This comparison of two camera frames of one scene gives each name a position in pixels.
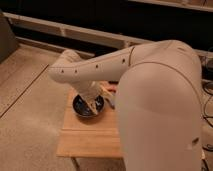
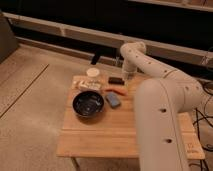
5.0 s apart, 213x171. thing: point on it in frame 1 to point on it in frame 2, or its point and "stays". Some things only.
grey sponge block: (112, 101) stays
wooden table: (90, 137) stays
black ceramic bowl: (81, 107) stays
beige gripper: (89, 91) to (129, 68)
